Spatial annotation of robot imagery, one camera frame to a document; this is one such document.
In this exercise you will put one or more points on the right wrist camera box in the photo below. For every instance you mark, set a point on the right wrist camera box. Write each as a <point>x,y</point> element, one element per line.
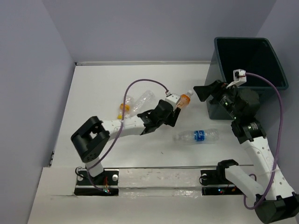
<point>239,78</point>

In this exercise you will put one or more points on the orange drink bottle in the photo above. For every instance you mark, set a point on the orange drink bottle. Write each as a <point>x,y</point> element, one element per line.
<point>185,99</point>

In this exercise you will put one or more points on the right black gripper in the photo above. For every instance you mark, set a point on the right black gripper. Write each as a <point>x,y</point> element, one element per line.
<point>204,91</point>

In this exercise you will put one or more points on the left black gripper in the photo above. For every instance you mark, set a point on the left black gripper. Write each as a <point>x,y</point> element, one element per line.
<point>172,120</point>

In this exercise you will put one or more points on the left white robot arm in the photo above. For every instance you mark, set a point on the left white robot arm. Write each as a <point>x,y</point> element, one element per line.
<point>90,139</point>

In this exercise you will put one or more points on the clear bottle orange label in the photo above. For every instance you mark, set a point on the clear bottle orange label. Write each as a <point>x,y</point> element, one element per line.
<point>125,109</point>

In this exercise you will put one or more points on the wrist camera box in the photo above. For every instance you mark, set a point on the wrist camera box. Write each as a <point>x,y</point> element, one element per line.
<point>173,99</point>
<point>239,78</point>

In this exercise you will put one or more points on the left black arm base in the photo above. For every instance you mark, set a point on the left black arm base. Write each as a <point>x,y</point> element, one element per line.
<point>106,183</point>

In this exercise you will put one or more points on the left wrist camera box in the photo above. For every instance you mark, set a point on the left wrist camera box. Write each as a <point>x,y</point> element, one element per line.
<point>173,99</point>

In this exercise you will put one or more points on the clear crumpled long bottle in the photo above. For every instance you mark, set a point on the clear crumpled long bottle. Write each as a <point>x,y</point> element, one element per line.
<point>142,102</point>

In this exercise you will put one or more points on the dark green plastic bin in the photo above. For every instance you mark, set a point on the dark green plastic bin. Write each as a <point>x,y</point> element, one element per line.
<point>254,55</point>

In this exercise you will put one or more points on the blue label water bottle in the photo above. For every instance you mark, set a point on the blue label water bottle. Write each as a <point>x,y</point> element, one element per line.
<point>197,136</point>

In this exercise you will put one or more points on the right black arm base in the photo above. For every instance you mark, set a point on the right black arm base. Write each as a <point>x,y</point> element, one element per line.
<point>214,182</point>

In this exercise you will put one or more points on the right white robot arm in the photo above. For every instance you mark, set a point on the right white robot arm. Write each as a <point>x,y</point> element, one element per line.
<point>272,197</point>

